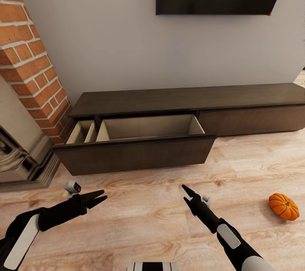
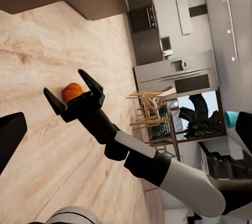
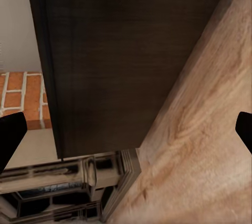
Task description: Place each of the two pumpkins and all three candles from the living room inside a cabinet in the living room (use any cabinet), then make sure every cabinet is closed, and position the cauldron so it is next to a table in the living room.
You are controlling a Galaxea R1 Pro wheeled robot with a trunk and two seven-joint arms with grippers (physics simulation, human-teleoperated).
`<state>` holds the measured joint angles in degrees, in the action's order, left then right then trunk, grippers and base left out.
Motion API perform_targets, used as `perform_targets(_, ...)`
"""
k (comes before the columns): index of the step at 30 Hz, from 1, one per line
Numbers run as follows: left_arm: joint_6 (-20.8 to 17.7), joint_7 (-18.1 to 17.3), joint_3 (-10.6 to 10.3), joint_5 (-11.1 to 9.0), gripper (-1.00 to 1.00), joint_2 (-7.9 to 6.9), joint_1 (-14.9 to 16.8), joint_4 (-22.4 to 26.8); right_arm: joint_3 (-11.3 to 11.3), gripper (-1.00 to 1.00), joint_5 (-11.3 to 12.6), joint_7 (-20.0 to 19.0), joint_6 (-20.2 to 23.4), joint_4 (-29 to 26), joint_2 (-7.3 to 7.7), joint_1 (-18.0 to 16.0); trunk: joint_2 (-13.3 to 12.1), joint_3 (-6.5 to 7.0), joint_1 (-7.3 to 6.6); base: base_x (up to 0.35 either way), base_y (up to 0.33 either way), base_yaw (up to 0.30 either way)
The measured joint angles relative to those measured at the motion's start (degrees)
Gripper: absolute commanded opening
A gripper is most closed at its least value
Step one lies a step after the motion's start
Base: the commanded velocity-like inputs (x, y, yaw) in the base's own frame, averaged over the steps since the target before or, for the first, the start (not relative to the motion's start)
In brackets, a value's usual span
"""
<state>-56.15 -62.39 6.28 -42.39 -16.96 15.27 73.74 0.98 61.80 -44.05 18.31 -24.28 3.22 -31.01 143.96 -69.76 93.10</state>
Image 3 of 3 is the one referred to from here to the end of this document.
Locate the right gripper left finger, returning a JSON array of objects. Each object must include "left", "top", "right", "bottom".
[{"left": 0, "top": 112, "right": 28, "bottom": 174}]

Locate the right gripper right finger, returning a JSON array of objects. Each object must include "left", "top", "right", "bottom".
[{"left": 235, "top": 111, "right": 252, "bottom": 154}]

